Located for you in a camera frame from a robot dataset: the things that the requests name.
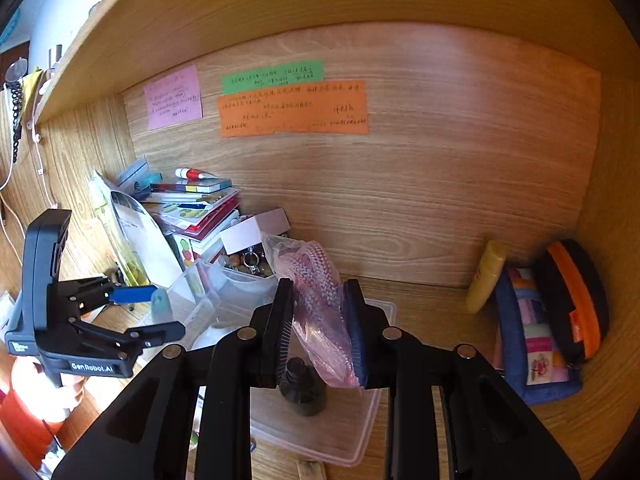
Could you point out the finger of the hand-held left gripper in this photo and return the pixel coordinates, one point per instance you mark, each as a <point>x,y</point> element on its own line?
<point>135,294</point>
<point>155,333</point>

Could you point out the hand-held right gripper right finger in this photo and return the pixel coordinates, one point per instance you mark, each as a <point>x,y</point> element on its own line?
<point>355,342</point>

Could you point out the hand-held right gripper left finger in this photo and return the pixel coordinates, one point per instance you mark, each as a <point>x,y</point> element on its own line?
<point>282,332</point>

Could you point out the pink knitted cloth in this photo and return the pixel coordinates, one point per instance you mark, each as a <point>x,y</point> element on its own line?
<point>320,305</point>

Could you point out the clear plastic storage box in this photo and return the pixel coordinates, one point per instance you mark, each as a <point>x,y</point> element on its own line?
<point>345,430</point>

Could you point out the wooden desktop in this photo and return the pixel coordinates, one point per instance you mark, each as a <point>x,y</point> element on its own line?
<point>440,310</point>

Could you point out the person's left hand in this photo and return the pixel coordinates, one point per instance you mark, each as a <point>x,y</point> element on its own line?
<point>30,375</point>

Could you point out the small black bottle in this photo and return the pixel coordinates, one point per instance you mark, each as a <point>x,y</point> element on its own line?
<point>305,395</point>

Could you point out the fruit sticker sheet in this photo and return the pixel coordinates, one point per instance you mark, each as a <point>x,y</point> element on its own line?
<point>187,250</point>

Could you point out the pile of bead trinkets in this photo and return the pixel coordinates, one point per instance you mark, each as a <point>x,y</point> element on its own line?
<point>247,262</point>

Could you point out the white cardboard box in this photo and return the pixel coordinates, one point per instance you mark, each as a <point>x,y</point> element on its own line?
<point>250,232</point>

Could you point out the pile of small packets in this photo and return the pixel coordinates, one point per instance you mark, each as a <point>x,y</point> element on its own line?
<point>200,210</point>

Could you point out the grey blue box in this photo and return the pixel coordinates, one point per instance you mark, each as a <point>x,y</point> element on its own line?
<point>135,172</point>

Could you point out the red white glue tube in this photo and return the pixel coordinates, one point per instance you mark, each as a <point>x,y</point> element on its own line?
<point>192,174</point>

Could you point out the yellow tube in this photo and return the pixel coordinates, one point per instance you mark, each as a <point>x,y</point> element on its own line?
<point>485,280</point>

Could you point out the blue patchwork pouch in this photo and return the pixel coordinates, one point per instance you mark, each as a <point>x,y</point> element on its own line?
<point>535,345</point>

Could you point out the pink sticky note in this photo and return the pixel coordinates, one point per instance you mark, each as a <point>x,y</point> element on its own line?
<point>172,97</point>

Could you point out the orange sticky note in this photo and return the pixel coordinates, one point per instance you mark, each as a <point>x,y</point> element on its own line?
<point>295,112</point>

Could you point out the black orange pouch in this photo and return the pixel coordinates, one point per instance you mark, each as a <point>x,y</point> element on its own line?
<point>575,300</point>

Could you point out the black beaded wristwatch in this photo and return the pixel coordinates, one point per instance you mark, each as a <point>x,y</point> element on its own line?
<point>17,67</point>

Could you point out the green sticky note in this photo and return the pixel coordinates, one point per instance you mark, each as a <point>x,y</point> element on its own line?
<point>272,78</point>

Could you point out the wooden shelf board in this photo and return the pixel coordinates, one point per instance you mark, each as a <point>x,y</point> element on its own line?
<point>250,0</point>

